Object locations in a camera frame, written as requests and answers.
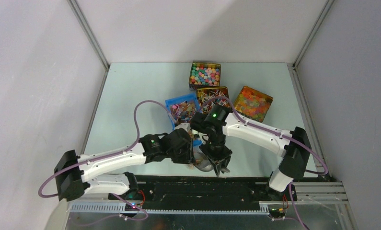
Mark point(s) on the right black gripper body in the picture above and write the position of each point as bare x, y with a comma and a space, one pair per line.
216, 153

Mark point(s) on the metal scoop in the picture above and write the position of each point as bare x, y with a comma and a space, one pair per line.
203, 164

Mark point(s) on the slotted cable duct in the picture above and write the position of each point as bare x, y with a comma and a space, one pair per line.
117, 208

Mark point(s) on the tin of gummy candies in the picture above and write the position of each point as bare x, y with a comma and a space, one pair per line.
252, 103

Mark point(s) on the tin of stick candies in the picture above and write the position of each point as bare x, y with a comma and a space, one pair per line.
205, 94

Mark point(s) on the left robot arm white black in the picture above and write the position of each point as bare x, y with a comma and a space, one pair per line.
90, 174

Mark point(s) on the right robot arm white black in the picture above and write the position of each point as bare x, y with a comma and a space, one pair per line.
291, 145

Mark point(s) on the tin of pastel candies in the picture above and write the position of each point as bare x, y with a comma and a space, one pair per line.
204, 75

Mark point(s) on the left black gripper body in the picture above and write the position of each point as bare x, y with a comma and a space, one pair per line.
183, 155

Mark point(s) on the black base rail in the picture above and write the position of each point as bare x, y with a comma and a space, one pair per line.
205, 192

